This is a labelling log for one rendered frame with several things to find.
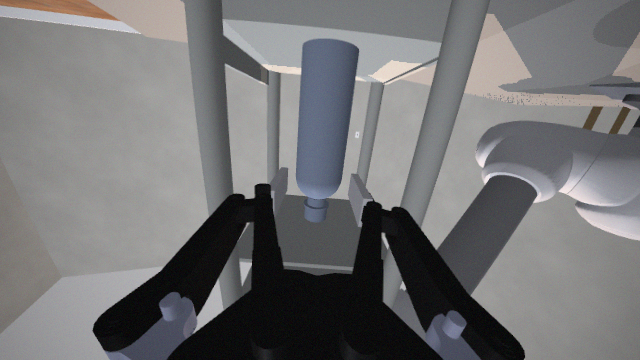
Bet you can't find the blue-grey bottle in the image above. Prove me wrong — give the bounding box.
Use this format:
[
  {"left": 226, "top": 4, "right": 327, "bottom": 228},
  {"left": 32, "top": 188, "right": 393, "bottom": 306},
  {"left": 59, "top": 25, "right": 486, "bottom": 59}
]
[{"left": 296, "top": 38, "right": 359, "bottom": 222}]

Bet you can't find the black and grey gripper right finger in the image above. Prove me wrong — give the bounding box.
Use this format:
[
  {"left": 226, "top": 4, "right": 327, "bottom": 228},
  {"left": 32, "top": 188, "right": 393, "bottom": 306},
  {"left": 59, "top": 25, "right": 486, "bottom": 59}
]
[{"left": 338, "top": 173, "right": 525, "bottom": 360}]

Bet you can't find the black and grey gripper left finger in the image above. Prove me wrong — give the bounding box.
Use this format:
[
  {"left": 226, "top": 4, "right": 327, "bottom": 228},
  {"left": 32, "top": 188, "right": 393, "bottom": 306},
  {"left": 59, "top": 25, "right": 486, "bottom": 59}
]
[{"left": 92, "top": 167, "right": 294, "bottom": 360}]

